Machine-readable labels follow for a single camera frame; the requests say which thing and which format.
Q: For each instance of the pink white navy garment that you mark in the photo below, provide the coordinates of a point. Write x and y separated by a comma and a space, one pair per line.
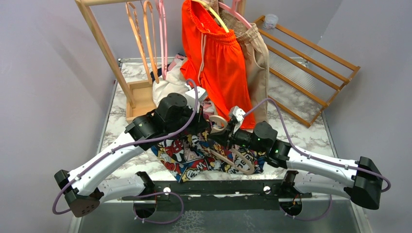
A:
174, 82

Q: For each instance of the pink hanger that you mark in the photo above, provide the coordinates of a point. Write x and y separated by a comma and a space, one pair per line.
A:
232, 9
163, 36

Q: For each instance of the clear plastic cup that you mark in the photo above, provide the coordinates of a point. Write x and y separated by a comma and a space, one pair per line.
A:
270, 21

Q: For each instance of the wooden slatted shelf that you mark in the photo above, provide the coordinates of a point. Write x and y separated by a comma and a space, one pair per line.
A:
306, 78

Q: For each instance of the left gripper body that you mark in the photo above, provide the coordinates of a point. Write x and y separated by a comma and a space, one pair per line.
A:
193, 128

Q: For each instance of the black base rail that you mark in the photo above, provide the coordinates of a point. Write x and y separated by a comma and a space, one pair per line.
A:
220, 195

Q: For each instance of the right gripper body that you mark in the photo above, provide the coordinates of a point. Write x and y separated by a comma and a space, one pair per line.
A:
241, 138

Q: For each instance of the cream hanger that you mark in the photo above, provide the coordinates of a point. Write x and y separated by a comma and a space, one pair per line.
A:
218, 124

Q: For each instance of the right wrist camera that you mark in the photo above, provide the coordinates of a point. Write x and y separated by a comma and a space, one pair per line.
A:
236, 115

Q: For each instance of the beige shorts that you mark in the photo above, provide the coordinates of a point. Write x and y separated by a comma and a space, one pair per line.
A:
256, 59

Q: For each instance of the orange shorts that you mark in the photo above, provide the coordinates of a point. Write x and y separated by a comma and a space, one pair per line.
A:
215, 60

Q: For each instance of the comic print shorts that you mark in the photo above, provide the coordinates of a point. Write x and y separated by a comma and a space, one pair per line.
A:
187, 157

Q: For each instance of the pink hanger right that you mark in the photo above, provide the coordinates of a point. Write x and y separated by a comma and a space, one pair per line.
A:
232, 9

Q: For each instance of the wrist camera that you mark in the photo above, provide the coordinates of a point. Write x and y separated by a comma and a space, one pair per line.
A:
236, 115
195, 98

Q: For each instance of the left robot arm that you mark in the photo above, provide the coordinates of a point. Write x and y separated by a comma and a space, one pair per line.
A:
86, 187

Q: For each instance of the wooden clothes rack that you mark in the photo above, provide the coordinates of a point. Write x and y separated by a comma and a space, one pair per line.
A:
138, 94

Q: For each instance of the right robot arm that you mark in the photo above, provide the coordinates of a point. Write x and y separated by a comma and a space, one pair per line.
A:
358, 180

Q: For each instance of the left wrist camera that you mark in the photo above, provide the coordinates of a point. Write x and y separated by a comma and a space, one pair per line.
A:
195, 98

